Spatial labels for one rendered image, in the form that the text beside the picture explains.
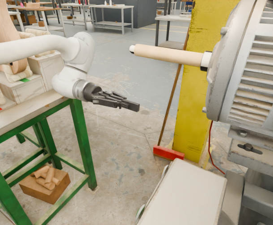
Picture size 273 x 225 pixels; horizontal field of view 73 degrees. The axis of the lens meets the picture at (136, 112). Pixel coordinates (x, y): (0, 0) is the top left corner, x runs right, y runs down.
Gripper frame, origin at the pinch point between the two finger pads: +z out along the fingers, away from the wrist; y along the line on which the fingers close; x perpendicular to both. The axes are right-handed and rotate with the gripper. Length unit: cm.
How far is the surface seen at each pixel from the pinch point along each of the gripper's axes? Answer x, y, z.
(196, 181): 5.0, 28.9, 31.3
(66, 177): -91, -19, -67
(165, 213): 3.8, 36.4, 29.1
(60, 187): -95, -11, -66
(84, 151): -53, -18, -45
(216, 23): 32, -78, 10
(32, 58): 8, 0, -59
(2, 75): -2, 9, -73
